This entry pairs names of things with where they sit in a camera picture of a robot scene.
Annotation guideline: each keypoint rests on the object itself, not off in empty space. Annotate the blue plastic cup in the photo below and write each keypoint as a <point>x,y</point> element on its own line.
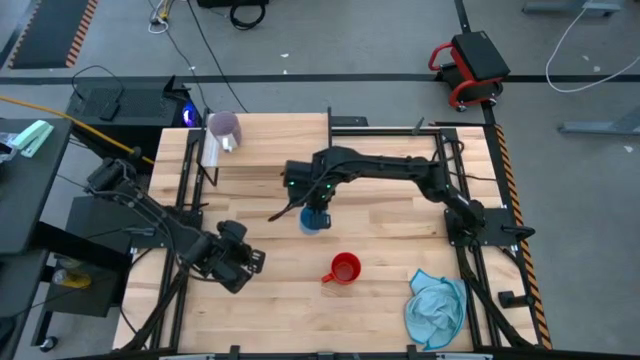
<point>307,230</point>

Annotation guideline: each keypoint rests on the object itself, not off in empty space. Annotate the mint green stapler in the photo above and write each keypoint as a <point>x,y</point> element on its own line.
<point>32,137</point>

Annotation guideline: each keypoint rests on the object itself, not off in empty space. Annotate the black table clamp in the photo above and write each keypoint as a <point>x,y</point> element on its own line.
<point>512,299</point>

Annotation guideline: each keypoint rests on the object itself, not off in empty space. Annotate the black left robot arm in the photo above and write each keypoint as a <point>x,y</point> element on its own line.
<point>150,215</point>

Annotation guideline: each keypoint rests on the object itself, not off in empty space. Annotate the light blue cloth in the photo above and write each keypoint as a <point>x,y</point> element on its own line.
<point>437,312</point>

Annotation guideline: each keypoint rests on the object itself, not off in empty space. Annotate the black floor mat orange edge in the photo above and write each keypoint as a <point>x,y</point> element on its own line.
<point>50,30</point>

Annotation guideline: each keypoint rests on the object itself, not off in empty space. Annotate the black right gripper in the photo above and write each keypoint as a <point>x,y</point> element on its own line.
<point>316,201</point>

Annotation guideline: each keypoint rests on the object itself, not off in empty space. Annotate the grey table foot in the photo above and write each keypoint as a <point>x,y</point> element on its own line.
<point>600,125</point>

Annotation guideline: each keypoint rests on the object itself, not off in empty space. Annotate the yellow bottle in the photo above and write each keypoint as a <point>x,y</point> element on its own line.
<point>75,280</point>

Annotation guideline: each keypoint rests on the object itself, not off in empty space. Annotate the black side desk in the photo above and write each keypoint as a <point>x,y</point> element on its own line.
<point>30,200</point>

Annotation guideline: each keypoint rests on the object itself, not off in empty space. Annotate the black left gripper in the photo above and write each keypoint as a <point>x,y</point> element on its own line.
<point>230,255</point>

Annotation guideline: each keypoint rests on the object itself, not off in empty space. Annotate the red and black rolling stool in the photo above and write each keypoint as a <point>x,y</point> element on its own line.
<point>480,55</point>

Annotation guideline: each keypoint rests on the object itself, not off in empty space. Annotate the black computer tower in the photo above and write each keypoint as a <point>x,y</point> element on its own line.
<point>145,102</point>

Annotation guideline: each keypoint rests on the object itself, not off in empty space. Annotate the purple and white mug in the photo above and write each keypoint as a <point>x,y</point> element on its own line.
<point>225,127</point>

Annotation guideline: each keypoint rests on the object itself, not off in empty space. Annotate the red plastic mug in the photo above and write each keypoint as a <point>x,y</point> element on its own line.
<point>345,269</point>

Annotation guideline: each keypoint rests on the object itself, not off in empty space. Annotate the black aluminium table frame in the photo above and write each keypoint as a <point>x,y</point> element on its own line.
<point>385,132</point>

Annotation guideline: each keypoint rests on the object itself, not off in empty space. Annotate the wooden shelf with black posts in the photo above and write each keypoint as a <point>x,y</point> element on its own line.
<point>280,140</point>

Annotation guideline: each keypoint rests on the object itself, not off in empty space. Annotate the black low cart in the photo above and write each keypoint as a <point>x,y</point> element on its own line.
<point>90,300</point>

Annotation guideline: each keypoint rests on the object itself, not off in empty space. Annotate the orange black hazard strip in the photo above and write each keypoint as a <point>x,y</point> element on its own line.
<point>537,300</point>

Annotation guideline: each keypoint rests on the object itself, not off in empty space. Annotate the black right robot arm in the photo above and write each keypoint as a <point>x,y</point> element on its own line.
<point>390,167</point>

